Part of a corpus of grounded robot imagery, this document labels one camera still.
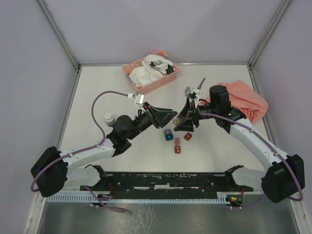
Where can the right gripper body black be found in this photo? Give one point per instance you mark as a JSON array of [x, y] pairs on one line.
[[197, 112]]

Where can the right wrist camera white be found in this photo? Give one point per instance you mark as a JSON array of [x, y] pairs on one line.
[[192, 93]]

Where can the red pill box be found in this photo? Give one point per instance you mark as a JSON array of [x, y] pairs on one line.
[[177, 146], [188, 136]]

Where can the pink shirt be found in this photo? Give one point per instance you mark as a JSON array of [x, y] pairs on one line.
[[248, 101]]

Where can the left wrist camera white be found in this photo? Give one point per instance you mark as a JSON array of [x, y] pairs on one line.
[[138, 97]]

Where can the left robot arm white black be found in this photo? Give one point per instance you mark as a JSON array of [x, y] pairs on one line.
[[55, 169]]

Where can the grey pill box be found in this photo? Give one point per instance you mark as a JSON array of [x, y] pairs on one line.
[[167, 131]]

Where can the teal pill box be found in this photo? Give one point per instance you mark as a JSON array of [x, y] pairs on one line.
[[169, 137]]

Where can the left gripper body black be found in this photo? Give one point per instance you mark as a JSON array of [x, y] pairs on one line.
[[151, 117]]

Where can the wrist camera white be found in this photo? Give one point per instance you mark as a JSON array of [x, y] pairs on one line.
[[192, 93], [138, 97]]

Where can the glass pill bottle yellow pills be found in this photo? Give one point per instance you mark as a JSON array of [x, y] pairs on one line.
[[177, 120]]

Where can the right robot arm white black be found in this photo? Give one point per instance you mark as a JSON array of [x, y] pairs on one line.
[[283, 175]]

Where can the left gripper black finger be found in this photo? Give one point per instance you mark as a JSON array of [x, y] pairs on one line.
[[164, 117], [157, 110]]

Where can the white bottle cap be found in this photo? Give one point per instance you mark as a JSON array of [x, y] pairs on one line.
[[109, 119]]

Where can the white cable duct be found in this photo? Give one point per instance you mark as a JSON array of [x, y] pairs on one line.
[[88, 198]]

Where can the white cloth in basket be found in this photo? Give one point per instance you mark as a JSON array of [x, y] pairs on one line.
[[152, 69]]

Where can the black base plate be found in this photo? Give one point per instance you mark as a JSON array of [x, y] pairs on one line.
[[154, 185]]

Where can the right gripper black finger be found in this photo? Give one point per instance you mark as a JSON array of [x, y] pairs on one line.
[[186, 111], [186, 125]]

